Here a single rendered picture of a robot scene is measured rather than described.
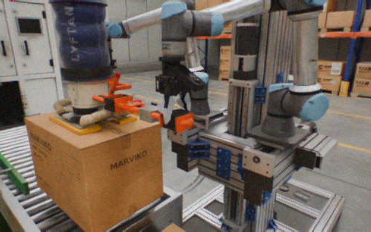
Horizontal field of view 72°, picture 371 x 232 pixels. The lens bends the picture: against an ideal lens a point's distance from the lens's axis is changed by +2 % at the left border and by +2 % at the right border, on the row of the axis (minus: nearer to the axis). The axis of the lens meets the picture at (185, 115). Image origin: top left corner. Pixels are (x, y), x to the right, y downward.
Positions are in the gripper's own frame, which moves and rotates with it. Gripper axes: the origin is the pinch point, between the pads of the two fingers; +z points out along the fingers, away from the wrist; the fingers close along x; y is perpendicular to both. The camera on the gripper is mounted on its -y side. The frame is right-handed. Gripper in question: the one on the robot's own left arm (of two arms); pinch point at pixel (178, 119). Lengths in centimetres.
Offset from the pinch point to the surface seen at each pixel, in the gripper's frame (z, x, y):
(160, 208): 60, -18, 32
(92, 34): -27, 2, 50
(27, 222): 62, 32, 73
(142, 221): 61, -7, 32
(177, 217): 73, -31, 32
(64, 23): -31, 10, 57
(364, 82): 68, -710, 53
